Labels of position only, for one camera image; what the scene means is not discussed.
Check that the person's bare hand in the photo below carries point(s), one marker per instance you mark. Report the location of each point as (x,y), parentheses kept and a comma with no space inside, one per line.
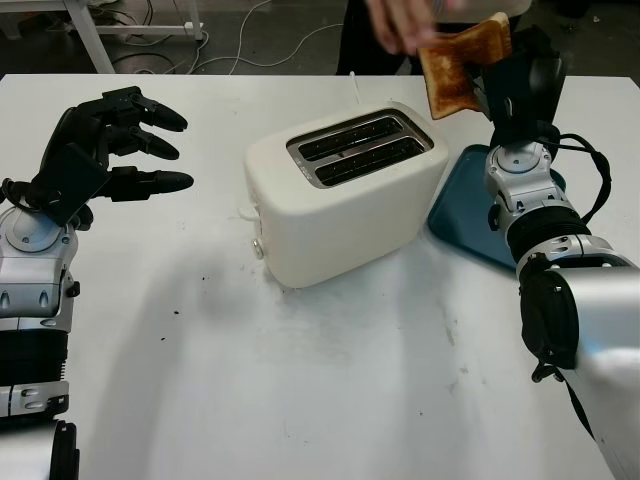
(400,25)

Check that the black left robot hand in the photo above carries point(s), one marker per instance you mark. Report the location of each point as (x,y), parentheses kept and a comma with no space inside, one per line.
(75,125)

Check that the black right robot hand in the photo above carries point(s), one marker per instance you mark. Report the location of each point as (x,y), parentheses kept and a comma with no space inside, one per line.
(530,95)

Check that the browned toast slice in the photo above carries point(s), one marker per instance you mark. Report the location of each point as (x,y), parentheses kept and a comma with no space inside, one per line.
(460,70)

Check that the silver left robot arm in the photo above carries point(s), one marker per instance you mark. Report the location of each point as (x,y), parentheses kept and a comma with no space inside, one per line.
(30,280)

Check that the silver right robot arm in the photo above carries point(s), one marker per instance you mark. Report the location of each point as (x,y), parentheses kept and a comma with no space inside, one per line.
(600,310)

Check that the person in black trousers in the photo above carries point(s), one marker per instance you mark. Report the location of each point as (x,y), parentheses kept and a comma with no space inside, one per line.
(365,55)

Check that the cream white two-slot toaster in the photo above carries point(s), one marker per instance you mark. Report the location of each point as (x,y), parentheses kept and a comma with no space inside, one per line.
(340,225)

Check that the blue plastic tray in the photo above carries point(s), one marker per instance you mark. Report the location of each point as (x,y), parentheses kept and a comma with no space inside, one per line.
(460,205)

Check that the white desk frame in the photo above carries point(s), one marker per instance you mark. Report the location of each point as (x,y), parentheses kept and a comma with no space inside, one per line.
(92,45)

